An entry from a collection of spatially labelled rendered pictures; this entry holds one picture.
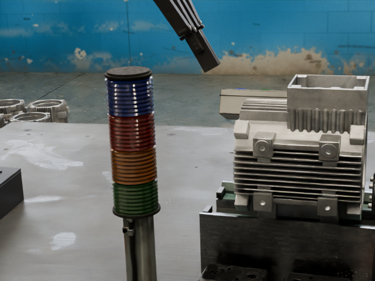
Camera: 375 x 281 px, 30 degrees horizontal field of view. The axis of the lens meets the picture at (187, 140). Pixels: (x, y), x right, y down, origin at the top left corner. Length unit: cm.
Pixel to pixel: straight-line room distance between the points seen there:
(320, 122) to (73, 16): 615
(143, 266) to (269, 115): 33
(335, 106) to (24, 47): 646
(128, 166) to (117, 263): 45
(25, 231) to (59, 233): 7
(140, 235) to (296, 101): 33
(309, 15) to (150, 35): 154
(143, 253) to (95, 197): 69
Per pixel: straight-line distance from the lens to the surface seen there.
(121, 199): 91
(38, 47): 736
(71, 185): 171
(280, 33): 670
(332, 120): 110
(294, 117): 110
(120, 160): 89
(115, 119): 88
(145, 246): 94
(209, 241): 118
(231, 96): 138
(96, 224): 148
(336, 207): 109
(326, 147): 106
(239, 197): 114
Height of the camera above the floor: 139
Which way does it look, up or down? 17 degrees down
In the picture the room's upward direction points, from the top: 2 degrees counter-clockwise
